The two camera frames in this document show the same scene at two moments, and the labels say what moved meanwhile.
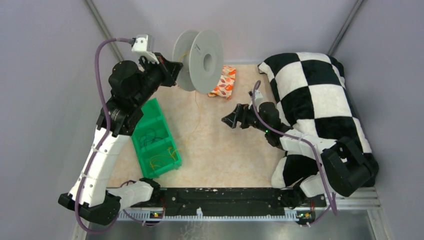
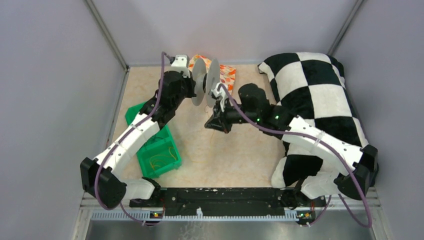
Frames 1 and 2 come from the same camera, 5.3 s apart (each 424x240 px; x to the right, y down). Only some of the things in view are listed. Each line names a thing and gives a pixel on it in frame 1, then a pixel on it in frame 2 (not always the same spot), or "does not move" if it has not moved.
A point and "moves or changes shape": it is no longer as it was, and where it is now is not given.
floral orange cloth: x=224 y=87 does not move
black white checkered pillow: x=310 y=91 does not move
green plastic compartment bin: x=154 y=143 does not move
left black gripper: x=170 y=70 → x=192 y=84
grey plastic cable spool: x=201 y=53 moves or changes shape
